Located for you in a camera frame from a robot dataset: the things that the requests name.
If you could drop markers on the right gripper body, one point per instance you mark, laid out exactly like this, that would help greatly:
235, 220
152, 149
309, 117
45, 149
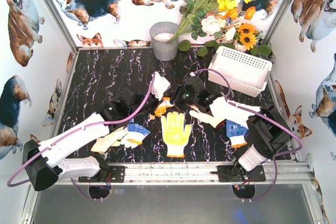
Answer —
180, 96

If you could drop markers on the cream rubber glove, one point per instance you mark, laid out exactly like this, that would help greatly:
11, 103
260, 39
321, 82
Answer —
111, 140
215, 122

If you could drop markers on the artificial flower bouquet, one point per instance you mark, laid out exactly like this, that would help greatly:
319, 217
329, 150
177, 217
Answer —
226, 20

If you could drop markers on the white plastic storage basket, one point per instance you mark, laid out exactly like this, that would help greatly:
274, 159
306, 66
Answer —
239, 71

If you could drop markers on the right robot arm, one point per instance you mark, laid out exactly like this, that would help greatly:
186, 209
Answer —
260, 127

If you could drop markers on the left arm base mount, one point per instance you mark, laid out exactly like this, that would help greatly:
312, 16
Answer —
113, 174

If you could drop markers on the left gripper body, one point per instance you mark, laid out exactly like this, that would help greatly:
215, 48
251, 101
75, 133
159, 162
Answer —
153, 102

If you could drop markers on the grey metal bucket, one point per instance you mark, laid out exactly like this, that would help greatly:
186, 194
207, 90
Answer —
164, 44

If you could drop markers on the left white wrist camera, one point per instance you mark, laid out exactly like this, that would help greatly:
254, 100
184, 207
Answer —
160, 86

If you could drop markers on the yellow dotted work glove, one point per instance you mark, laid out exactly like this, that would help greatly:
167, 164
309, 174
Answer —
161, 108

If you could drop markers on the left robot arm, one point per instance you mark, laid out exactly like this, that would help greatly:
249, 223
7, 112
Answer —
47, 162

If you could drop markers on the blue dotted glove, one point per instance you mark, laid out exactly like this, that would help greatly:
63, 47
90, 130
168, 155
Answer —
236, 134
135, 135

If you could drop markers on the aluminium front rail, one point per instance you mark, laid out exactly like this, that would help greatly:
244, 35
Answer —
197, 173

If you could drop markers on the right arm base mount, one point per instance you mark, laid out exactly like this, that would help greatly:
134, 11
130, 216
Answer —
229, 173

